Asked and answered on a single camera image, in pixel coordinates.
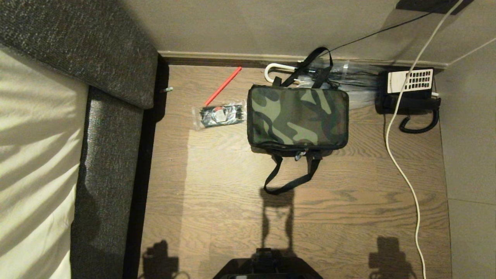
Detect black coiled telephone cord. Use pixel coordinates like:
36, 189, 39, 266
399, 108, 441, 134

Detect plastic pack black cable ties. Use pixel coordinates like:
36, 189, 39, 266
192, 100, 247, 131

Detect black telephone handset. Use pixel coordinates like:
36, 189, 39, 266
375, 95, 441, 115

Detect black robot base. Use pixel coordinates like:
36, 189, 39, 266
212, 248, 323, 279

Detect clear umbrella white handle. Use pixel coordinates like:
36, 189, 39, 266
264, 58, 386, 110

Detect thin black cable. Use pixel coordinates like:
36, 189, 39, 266
327, 8, 438, 55

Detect camouflage fabric zip bag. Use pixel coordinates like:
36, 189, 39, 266
247, 46, 349, 195

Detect black wall socket plate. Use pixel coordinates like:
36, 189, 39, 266
395, 0, 475, 15

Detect beige skirting board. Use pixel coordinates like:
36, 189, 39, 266
158, 50, 450, 69

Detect white power cable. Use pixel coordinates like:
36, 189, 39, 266
385, 0, 465, 279

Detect red thin stick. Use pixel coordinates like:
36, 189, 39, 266
204, 66, 243, 106

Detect white mattress sheet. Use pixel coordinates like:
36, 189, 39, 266
0, 46, 90, 279

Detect grey fabric bed frame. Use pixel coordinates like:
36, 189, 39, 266
0, 0, 158, 279

